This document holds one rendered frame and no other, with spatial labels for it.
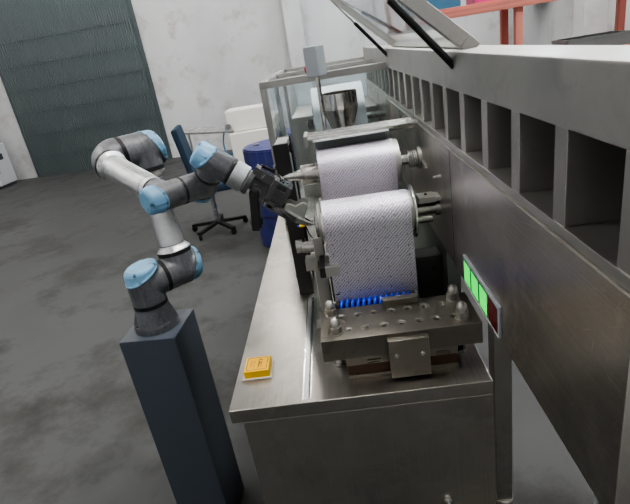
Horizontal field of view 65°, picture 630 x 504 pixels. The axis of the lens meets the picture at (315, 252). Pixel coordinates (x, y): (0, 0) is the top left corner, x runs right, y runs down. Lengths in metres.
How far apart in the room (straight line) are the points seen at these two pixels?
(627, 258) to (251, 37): 10.04
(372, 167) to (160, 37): 9.58
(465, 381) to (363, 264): 0.40
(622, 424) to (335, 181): 1.11
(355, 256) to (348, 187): 0.27
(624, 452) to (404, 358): 0.70
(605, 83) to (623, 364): 0.28
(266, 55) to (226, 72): 0.87
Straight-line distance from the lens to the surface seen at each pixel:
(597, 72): 0.59
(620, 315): 0.59
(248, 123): 7.29
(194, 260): 1.79
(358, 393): 1.29
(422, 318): 1.31
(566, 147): 0.66
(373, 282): 1.41
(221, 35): 10.57
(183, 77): 10.83
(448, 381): 1.31
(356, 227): 1.34
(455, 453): 1.45
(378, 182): 1.56
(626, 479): 0.70
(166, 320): 1.78
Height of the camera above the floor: 1.71
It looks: 22 degrees down
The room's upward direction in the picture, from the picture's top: 10 degrees counter-clockwise
